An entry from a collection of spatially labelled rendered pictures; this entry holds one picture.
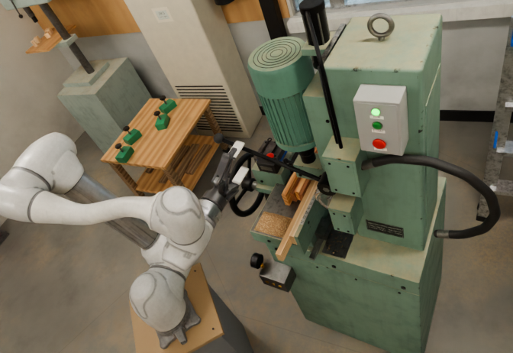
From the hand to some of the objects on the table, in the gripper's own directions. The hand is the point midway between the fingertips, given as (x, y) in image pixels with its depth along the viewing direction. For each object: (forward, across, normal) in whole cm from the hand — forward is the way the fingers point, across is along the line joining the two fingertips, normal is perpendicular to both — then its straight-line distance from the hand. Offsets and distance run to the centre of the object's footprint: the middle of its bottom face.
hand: (241, 157), depth 130 cm
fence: (+18, -21, -26) cm, 38 cm away
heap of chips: (-7, -24, -14) cm, 29 cm away
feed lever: (0, -7, -27) cm, 28 cm away
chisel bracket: (+14, -16, -22) cm, 31 cm away
